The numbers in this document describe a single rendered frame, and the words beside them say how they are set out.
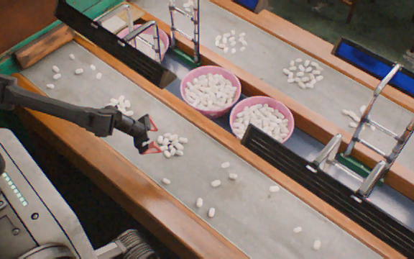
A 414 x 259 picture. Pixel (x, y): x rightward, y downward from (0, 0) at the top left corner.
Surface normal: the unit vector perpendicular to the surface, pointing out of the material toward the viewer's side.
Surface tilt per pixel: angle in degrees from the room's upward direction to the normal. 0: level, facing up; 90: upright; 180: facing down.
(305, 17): 0
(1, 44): 90
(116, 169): 0
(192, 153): 0
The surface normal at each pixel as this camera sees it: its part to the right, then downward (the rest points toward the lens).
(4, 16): 0.76, 0.52
